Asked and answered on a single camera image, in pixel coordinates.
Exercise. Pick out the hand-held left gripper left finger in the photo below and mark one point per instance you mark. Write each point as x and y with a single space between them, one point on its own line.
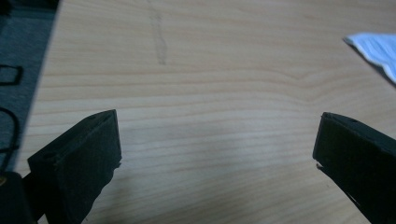
77 161

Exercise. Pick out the blue white striped towel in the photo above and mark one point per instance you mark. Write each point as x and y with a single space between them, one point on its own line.
379 49

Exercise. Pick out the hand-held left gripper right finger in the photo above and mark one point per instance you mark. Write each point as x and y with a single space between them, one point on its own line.
358 155

